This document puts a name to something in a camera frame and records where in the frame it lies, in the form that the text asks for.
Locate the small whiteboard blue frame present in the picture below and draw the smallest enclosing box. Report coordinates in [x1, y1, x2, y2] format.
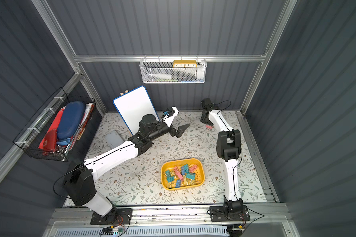
[113, 86, 158, 135]

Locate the yellow clock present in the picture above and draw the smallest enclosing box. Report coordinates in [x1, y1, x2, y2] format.
[173, 59, 198, 69]

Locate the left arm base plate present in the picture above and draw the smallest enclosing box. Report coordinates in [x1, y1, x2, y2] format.
[90, 208, 133, 226]

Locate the teal binder clip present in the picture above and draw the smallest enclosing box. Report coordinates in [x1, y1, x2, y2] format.
[167, 176, 175, 183]
[165, 170, 171, 180]
[186, 172, 196, 180]
[184, 164, 189, 173]

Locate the yellow binder clip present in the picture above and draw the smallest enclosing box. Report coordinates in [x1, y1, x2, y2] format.
[190, 178, 202, 186]
[166, 180, 177, 189]
[181, 178, 189, 187]

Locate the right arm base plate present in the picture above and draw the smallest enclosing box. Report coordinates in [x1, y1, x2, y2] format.
[207, 205, 251, 222]

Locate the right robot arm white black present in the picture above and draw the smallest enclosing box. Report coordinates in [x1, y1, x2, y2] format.
[200, 98, 244, 216]

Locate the black wire side basket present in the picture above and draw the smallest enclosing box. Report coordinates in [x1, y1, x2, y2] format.
[13, 90, 96, 162]

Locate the white wire wall basket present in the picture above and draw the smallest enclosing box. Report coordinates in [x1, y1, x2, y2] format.
[139, 58, 207, 84]

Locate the translucent small plastic box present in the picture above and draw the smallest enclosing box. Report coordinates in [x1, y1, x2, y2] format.
[106, 130, 125, 149]

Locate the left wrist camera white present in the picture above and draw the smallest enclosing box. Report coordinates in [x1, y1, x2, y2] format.
[162, 107, 179, 127]

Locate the red folder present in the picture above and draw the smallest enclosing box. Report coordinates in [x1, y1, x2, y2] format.
[38, 107, 65, 152]

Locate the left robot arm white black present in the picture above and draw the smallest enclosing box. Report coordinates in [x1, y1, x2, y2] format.
[63, 112, 190, 216]

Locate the wooden easel stand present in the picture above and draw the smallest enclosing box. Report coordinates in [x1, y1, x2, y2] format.
[120, 90, 129, 96]

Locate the blue oval case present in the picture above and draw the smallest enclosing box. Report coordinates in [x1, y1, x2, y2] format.
[57, 101, 86, 140]

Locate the yellow plastic storage tray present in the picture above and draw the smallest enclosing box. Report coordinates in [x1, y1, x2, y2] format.
[161, 158, 205, 191]

